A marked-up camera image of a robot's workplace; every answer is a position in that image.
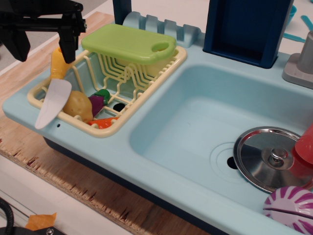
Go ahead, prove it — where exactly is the red plastic cup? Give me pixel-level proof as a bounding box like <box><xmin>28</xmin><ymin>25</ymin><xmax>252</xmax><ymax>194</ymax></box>
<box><xmin>291</xmin><ymin>124</ymin><xmax>313</xmax><ymax>181</ymax></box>

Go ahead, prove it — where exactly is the dark blue plastic back panel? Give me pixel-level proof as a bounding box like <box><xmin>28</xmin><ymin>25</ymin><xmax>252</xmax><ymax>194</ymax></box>
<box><xmin>203</xmin><ymin>0</ymin><xmax>293</xmax><ymax>69</ymax></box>

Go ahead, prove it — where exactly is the light blue toy sink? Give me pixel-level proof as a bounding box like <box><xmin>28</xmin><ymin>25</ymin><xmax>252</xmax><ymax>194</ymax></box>
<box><xmin>1</xmin><ymin>11</ymin><xmax>313</xmax><ymax>235</ymax></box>

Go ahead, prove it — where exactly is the steel pot lid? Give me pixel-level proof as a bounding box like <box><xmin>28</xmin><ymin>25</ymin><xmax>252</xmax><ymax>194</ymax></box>
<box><xmin>233</xmin><ymin>127</ymin><xmax>313</xmax><ymax>193</ymax></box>

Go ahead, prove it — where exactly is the wooden board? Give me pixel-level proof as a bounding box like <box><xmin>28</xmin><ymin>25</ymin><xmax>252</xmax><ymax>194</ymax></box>
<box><xmin>0</xmin><ymin>11</ymin><xmax>211</xmax><ymax>235</ymax></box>

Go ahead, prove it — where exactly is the orange toy carrot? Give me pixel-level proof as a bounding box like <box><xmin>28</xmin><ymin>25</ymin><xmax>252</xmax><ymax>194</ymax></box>
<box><xmin>88</xmin><ymin>117</ymin><xmax>118</xmax><ymax>129</ymax></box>

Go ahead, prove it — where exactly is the black cable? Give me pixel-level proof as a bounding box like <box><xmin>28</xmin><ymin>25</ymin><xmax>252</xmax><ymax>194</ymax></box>
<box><xmin>0</xmin><ymin>197</ymin><xmax>14</xmax><ymax>235</ymax></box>

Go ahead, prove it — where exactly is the yellow handled white toy knife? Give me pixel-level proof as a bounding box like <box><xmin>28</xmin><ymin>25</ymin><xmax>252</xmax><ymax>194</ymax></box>
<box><xmin>35</xmin><ymin>47</ymin><xmax>72</xmax><ymax>130</ymax></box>

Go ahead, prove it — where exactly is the yellow toy potato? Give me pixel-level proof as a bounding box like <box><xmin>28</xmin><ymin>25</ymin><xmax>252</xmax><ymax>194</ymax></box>
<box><xmin>63</xmin><ymin>91</ymin><xmax>93</xmax><ymax>123</ymax></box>

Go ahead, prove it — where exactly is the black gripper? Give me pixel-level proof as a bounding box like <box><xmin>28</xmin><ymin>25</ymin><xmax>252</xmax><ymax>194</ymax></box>
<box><xmin>0</xmin><ymin>0</ymin><xmax>87</xmax><ymax>64</ymax></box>

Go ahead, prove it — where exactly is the purple toy eggplant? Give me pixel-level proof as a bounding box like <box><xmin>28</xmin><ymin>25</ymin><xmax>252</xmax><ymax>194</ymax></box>
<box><xmin>89</xmin><ymin>89</ymin><xmax>111</xmax><ymax>117</ymax></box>

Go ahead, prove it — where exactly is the black bracket with screw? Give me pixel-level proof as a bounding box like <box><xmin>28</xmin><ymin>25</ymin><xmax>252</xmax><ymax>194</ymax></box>
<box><xmin>12</xmin><ymin>227</ymin><xmax>65</xmax><ymax>235</ymax></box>

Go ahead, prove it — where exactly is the dark blue post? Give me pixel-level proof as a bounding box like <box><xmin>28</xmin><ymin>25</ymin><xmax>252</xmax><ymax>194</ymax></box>
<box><xmin>112</xmin><ymin>0</ymin><xmax>132</xmax><ymax>25</ymax></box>

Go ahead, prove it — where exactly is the orange tape piece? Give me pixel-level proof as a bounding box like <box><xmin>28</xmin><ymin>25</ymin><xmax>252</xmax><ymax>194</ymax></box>
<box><xmin>25</xmin><ymin>213</ymin><xmax>57</xmax><ymax>231</ymax></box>

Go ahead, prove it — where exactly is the grey toy faucet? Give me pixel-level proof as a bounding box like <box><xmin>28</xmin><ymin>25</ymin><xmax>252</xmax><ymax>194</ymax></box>
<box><xmin>282</xmin><ymin>31</ymin><xmax>313</xmax><ymax>89</ymax></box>

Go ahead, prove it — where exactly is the cream plastic dish rack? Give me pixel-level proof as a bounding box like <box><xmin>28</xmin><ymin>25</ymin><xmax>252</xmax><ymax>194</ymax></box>
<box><xmin>26</xmin><ymin>45</ymin><xmax>188</xmax><ymax>139</ymax></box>

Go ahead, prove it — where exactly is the green plastic cutting board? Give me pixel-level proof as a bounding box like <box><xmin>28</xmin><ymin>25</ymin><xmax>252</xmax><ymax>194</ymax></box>
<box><xmin>81</xmin><ymin>24</ymin><xmax>177</xmax><ymax>65</ymax></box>

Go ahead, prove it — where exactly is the teal utensil handle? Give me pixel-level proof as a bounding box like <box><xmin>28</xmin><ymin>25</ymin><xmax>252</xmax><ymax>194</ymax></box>
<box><xmin>301</xmin><ymin>15</ymin><xmax>313</xmax><ymax>31</ymax></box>

